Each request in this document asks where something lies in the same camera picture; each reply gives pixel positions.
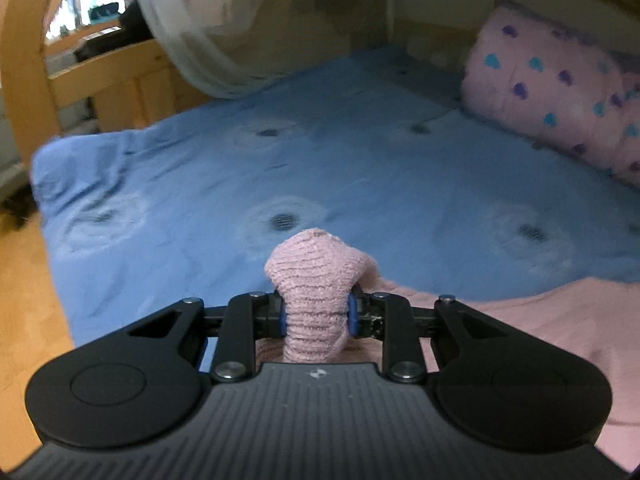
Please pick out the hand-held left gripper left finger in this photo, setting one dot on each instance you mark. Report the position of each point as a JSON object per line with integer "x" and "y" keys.
{"x": 283, "y": 321}

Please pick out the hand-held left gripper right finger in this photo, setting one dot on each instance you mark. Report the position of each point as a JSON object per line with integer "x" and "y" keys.
{"x": 352, "y": 321}

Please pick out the pink knitted sweater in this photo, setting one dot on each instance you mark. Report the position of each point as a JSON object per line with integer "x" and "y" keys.
{"x": 312, "y": 290}

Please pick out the blue printed bed sheet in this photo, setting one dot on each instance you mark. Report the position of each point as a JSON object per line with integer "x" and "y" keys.
{"x": 200, "y": 170}

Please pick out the pink heart-print rolled quilt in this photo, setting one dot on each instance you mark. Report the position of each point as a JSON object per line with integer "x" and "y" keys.
{"x": 545, "y": 85}

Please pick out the white mosquito net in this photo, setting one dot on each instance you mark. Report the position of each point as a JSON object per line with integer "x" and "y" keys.
{"x": 210, "y": 25}

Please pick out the wooden bed side board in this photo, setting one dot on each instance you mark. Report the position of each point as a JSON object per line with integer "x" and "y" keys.
{"x": 430, "y": 10}

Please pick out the wooden arched bed frame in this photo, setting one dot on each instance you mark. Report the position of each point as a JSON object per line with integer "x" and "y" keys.
{"x": 115, "y": 85}

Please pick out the black object on wooden rail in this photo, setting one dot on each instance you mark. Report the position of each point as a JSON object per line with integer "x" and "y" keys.
{"x": 120, "y": 30}

